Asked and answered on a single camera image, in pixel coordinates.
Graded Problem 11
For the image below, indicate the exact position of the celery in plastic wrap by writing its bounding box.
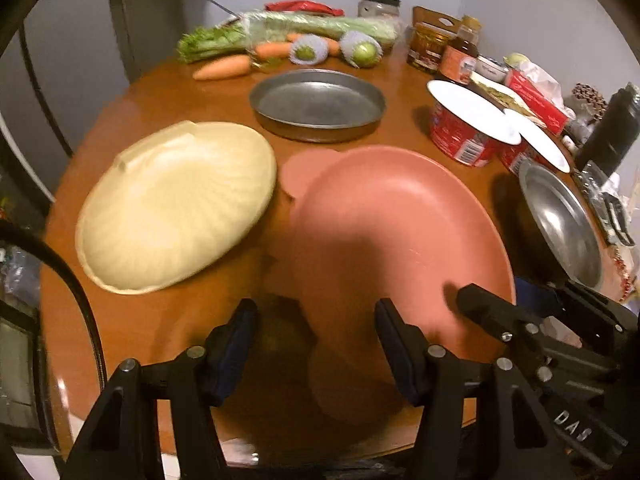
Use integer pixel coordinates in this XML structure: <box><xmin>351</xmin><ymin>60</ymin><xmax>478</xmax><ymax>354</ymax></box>
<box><xmin>176</xmin><ymin>10</ymin><xmax>402</xmax><ymax>64</ymax></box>

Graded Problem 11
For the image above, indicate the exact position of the black thermos flask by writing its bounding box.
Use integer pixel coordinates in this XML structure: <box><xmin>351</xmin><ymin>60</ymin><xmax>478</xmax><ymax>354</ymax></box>
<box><xmin>574</xmin><ymin>83</ymin><xmax>640</xmax><ymax>176</ymax></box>

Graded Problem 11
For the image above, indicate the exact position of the green fruit in foam net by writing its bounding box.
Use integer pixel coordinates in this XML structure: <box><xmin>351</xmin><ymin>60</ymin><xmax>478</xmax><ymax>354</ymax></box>
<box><xmin>340</xmin><ymin>30</ymin><xmax>384</xmax><ymax>69</ymax></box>
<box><xmin>288</xmin><ymin>34</ymin><xmax>330</xmax><ymax>66</ymax></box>

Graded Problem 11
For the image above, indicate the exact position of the red and white paper bowl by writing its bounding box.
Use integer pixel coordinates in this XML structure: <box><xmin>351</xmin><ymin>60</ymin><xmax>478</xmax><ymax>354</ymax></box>
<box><xmin>426</xmin><ymin>79</ymin><xmax>522</xmax><ymax>167</ymax></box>
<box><xmin>499</xmin><ymin>108</ymin><xmax>572</xmax><ymax>176</ymax></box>

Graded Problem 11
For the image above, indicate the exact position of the steel bowl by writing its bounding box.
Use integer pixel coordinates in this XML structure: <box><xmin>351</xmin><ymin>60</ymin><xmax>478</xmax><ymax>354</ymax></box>
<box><xmin>517</xmin><ymin>159</ymin><xmax>604</xmax><ymax>289</ymax></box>

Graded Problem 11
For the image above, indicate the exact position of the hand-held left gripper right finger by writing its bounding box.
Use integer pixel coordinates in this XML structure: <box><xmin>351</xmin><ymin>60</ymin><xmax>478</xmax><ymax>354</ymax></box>
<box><xmin>375</xmin><ymin>298</ymin><xmax>568</xmax><ymax>480</ymax></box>

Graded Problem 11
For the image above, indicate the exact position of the leaf-shaped dish with food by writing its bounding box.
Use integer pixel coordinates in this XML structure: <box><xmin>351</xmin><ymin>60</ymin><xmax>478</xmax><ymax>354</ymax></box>
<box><xmin>469</xmin><ymin>70</ymin><xmax>549</xmax><ymax>129</ymax></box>

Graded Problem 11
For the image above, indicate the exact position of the chili sauce jar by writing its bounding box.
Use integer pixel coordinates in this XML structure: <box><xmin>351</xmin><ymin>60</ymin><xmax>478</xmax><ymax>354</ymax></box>
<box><xmin>405</xmin><ymin>22</ymin><xmax>451</xmax><ymax>74</ymax></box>

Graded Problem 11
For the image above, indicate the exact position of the glass jar with black lid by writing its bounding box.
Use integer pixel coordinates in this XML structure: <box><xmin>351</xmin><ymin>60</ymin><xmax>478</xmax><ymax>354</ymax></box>
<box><xmin>357</xmin><ymin>0</ymin><xmax>403</xmax><ymax>21</ymax></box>

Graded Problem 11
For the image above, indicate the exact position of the grey refrigerator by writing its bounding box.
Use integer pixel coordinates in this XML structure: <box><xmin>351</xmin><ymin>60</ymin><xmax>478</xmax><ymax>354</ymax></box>
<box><xmin>0</xmin><ymin>0</ymin><xmax>132</xmax><ymax>203</ymax></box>

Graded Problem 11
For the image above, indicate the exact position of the dark cabinet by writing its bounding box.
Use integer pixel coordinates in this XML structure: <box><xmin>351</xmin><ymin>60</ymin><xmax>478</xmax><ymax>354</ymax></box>
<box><xmin>104</xmin><ymin>0</ymin><xmax>187</xmax><ymax>82</ymax></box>

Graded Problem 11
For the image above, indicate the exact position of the red snack packet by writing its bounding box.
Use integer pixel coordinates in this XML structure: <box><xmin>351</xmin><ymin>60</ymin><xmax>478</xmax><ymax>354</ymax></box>
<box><xmin>264</xmin><ymin>0</ymin><xmax>346</xmax><ymax>17</ymax></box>

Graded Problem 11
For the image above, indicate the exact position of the brown pine cone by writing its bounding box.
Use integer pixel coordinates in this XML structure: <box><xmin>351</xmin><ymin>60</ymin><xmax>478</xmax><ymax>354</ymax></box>
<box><xmin>572</xmin><ymin>82</ymin><xmax>609</xmax><ymax>121</ymax></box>

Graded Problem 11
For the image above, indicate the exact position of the grey appliance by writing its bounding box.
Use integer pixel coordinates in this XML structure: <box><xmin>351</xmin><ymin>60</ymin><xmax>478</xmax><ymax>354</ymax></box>
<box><xmin>0</xmin><ymin>299</ymin><xmax>52</xmax><ymax>452</ymax></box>

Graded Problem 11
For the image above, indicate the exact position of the wooden chair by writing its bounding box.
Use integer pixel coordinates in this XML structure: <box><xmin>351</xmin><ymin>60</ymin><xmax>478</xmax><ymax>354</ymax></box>
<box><xmin>412</xmin><ymin>5</ymin><xmax>464</xmax><ymax>32</ymax></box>

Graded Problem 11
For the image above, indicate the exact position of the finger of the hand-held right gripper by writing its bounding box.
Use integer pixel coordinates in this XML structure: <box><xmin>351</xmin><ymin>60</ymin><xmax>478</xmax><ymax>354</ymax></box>
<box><xmin>456</xmin><ymin>283</ymin><xmax>539</xmax><ymax>346</ymax></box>
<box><xmin>514</xmin><ymin>279</ymin><xmax>639</xmax><ymax>357</ymax></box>

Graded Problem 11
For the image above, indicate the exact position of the small patterned bowl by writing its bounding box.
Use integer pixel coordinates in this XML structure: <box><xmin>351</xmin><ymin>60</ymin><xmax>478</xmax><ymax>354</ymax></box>
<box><xmin>474</xmin><ymin>55</ymin><xmax>509</xmax><ymax>84</ymax></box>

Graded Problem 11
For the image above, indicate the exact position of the red tissue box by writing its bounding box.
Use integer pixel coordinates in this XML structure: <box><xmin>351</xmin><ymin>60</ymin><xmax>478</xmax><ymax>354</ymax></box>
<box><xmin>503</xmin><ymin>62</ymin><xmax>576</xmax><ymax>136</ymax></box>

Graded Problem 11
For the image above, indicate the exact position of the pink plate with ears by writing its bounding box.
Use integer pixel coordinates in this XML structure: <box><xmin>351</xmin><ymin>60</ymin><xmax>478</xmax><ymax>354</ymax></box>
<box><xmin>279</xmin><ymin>144</ymin><xmax>517</xmax><ymax>422</ymax></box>

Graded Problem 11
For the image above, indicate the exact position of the cream shell-shaped plate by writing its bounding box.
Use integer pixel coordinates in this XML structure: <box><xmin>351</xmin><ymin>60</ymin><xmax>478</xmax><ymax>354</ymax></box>
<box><xmin>75</xmin><ymin>120</ymin><xmax>278</xmax><ymax>295</ymax></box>

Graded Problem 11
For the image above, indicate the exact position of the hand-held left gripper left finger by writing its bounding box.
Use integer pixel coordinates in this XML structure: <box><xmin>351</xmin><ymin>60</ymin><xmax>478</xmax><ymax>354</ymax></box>
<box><xmin>65</xmin><ymin>298</ymin><xmax>260</xmax><ymax>480</ymax></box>

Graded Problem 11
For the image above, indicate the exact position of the black curved tube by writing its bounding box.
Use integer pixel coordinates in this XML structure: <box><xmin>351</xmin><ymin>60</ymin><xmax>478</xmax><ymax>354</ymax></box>
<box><xmin>0</xmin><ymin>219</ymin><xmax>107</xmax><ymax>387</ymax></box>

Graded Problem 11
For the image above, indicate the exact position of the red hanging ornament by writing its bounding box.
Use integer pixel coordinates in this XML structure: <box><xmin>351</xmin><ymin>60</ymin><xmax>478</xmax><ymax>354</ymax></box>
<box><xmin>612</xmin><ymin>244</ymin><xmax>639</xmax><ymax>302</ymax></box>

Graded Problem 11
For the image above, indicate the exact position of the brown sauce bottle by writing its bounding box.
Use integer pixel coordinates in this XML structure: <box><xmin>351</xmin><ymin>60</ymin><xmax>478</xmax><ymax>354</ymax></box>
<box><xmin>439</xmin><ymin>15</ymin><xmax>482</xmax><ymax>84</ymax></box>

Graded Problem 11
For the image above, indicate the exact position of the cluttered tray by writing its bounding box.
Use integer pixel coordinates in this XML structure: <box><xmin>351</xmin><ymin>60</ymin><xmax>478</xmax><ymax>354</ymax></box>
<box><xmin>569</xmin><ymin>159</ymin><xmax>636</xmax><ymax>246</ymax></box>

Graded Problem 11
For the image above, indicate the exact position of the round metal pan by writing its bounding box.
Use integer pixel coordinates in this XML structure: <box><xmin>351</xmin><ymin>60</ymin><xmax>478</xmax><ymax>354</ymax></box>
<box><xmin>249</xmin><ymin>69</ymin><xmax>387</xmax><ymax>143</ymax></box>

